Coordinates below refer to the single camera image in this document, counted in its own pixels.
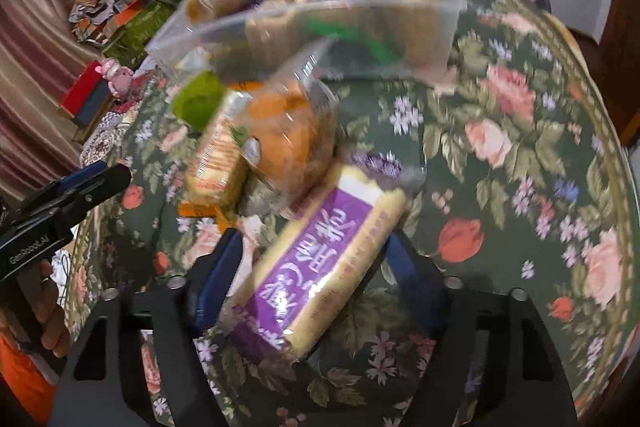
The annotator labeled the clear plastic storage container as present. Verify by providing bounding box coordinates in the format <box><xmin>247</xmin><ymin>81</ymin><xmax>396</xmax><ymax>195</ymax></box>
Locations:
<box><xmin>147</xmin><ymin>0</ymin><xmax>463</xmax><ymax>82</ymax></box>

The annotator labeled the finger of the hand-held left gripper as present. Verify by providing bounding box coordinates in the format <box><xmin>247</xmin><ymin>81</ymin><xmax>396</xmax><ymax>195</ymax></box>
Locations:
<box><xmin>45</xmin><ymin>164</ymin><xmax>133</xmax><ymax>225</ymax></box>
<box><xmin>30</xmin><ymin>161</ymin><xmax>109</xmax><ymax>212</ymax></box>

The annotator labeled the red box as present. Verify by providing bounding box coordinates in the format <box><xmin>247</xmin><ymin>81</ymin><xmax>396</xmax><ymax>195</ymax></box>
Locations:
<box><xmin>59</xmin><ymin>61</ymin><xmax>113</xmax><ymax>128</ymax></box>

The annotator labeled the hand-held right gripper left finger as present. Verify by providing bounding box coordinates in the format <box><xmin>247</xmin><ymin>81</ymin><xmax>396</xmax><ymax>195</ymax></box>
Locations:
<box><xmin>50</xmin><ymin>227</ymin><xmax>246</xmax><ymax>427</ymax></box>

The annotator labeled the small green snack packet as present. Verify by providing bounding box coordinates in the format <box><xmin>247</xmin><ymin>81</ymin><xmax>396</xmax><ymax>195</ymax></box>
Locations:
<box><xmin>171</xmin><ymin>74</ymin><xmax>226</xmax><ymax>128</ymax></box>

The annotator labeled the yellow cracker packet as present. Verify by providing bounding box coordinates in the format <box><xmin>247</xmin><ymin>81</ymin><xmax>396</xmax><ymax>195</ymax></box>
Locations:
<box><xmin>186</xmin><ymin>91</ymin><xmax>251</xmax><ymax>208</ymax></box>

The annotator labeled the green patterned bag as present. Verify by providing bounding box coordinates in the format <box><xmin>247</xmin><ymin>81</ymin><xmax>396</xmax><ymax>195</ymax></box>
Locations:
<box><xmin>112</xmin><ymin>2</ymin><xmax>176</xmax><ymax>58</ymax></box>

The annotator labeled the pink plush toy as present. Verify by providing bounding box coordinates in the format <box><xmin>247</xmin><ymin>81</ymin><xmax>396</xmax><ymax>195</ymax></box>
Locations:
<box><xmin>97</xmin><ymin>58</ymin><xmax>135</xmax><ymax>98</ymax></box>

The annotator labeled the striped red curtain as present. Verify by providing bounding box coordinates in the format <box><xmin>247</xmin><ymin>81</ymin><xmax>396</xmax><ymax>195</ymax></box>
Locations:
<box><xmin>0</xmin><ymin>0</ymin><xmax>101</xmax><ymax>202</ymax></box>

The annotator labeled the person's orange clothing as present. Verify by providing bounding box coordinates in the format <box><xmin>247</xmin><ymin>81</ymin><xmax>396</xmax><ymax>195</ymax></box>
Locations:
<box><xmin>0</xmin><ymin>337</ymin><xmax>56</xmax><ymax>423</ymax></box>

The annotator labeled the person's left hand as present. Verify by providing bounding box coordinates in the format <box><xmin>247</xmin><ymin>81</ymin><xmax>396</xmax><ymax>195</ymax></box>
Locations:
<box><xmin>30</xmin><ymin>259</ymin><xmax>72</xmax><ymax>358</ymax></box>

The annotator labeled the wooden door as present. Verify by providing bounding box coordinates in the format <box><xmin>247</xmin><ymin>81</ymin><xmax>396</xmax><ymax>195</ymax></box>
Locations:
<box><xmin>597</xmin><ymin>0</ymin><xmax>640</xmax><ymax>148</ymax></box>

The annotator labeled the orange snack wrapper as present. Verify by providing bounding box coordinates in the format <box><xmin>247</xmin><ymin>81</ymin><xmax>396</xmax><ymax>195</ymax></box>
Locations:
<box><xmin>177</xmin><ymin>202</ymin><xmax>236</xmax><ymax>228</ymax></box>

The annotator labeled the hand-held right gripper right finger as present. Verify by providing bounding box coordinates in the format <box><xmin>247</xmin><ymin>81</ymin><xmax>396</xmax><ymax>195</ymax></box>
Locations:
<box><xmin>385</xmin><ymin>232</ymin><xmax>581</xmax><ymax>427</ymax></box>

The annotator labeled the purple label cake packet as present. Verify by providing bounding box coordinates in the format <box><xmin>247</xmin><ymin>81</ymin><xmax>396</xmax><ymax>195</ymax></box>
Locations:
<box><xmin>232</xmin><ymin>162</ymin><xmax>411</xmax><ymax>363</ymax></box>

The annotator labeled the patchwork quilt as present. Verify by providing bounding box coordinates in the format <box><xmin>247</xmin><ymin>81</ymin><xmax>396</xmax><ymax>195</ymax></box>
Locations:
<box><xmin>75</xmin><ymin>72</ymin><xmax>166</xmax><ymax>168</ymax></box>

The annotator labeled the clear bag of pastries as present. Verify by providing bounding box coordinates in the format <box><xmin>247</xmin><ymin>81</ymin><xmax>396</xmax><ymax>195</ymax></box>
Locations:
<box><xmin>240</xmin><ymin>57</ymin><xmax>338</xmax><ymax>208</ymax></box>

